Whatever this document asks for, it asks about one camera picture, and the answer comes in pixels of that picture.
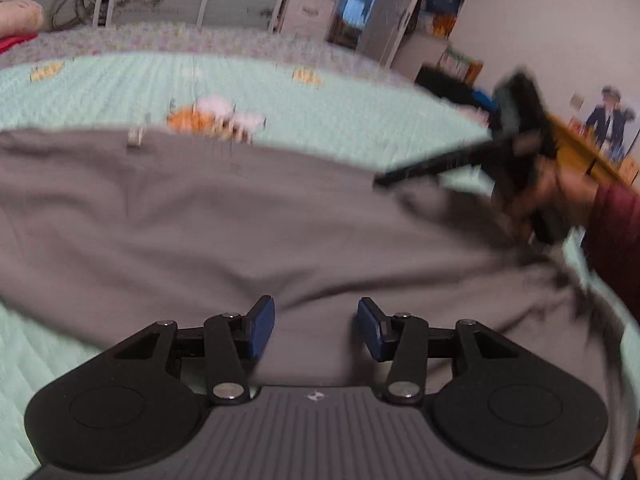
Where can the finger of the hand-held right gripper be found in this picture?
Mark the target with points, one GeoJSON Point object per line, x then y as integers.
{"type": "Point", "coordinates": [440, 162]}

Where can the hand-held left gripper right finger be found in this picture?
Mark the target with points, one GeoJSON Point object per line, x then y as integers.
{"type": "Point", "coordinates": [370, 327]}

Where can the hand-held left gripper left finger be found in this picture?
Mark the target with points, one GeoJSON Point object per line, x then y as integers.
{"type": "Point", "coordinates": [262, 325]}

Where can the grey shirt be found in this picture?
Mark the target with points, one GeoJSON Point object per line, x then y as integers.
{"type": "Point", "coordinates": [200, 220]}

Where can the person's right forearm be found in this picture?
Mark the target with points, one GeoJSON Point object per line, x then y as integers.
{"type": "Point", "coordinates": [617, 240]}

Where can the person's right hand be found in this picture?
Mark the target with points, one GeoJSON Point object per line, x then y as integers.
{"type": "Point", "coordinates": [572, 195]}

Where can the black case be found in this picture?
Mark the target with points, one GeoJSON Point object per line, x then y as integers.
{"type": "Point", "coordinates": [445, 85]}

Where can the cardboard box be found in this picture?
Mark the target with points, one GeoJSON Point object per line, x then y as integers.
{"type": "Point", "coordinates": [457, 65]}

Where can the quilted bee-print bedspread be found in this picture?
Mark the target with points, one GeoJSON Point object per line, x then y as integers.
{"type": "Point", "coordinates": [350, 110]}

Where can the white door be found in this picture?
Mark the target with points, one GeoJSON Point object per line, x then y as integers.
{"type": "Point", "coordinates": [395, 15]}

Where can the white drawer cabinet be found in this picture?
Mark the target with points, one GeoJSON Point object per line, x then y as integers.
{"type": "Point", "coordinates": [310, 12]}

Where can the red blanket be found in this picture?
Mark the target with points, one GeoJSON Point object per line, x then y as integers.
{"type": "Point", "coordinates": [15, 42]}

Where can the rolled floral quilt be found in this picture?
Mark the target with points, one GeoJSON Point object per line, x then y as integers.
{"type": "Point", "coordinates": [20, 17]}

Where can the wall poster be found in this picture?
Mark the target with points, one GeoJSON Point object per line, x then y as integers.
{"type": "Point", "coordinates": [610, 120]}

